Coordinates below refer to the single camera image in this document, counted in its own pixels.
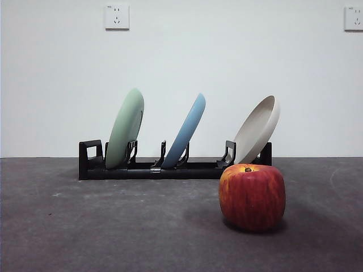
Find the green plate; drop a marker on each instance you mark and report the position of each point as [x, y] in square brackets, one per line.
[124, 127]

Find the red apple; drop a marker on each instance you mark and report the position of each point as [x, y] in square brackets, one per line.
[252, 198]

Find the blue plate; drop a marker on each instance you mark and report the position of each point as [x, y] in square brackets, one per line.
[184, 136]

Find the black plate rack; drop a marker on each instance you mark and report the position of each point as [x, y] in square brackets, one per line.
[127, 173]

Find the cream plate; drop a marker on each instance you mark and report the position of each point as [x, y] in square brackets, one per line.
[255, 133]

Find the white wall socket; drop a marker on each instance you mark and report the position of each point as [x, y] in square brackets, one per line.
[117, 17]
[354, 18]

